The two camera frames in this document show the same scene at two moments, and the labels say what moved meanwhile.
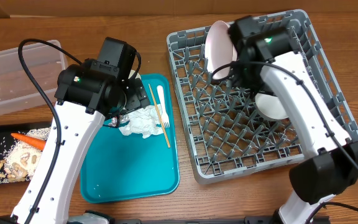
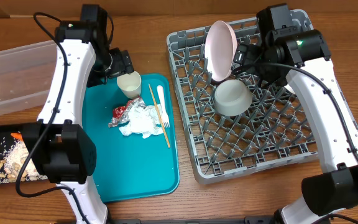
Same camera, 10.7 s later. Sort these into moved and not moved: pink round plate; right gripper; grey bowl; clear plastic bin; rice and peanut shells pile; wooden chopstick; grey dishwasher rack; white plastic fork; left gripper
Moved: grey bowl; left gripper; right gripper
Not moved: clear plastic bin; rice and peanut shells pile; grey dishwasher rack; pink round plate; wooden chopstick; white plastic fork
